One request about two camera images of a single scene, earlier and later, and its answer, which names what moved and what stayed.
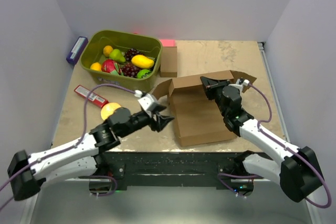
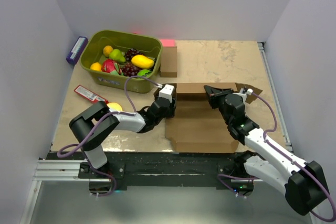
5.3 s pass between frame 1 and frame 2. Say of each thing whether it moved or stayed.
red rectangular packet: stayed
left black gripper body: moved
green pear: stayed
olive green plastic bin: stayed
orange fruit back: stayed
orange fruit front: stayed
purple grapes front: stayed
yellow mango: stayed
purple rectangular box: stayed
